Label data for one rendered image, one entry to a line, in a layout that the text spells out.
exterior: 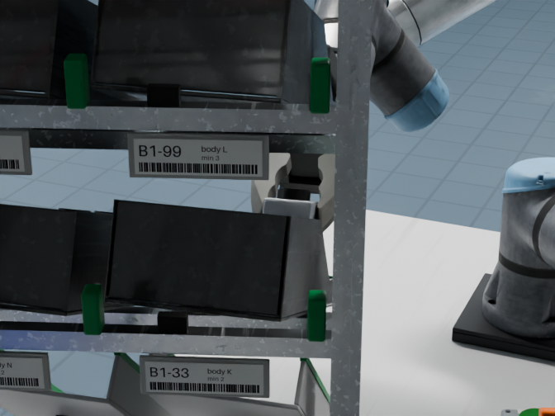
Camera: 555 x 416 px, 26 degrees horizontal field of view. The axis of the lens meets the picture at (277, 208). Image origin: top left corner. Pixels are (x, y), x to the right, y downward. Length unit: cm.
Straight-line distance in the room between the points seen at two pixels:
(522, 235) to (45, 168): 321
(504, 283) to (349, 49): 101
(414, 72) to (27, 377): 63
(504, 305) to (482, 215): 256
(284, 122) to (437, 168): 389
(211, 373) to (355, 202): 16
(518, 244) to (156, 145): 98
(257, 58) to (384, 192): 362
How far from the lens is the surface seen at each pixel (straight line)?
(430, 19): 145
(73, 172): 462
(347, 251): 77
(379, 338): 171
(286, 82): 78
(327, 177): 110
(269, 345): 81
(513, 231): 166
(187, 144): 75
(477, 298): 179
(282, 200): 106
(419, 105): 133
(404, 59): 130
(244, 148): 74
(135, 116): 75
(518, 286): 169
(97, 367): 333
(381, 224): 206
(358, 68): 72
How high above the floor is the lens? 171
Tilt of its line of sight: 24 degrees down
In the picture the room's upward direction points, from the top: straight up
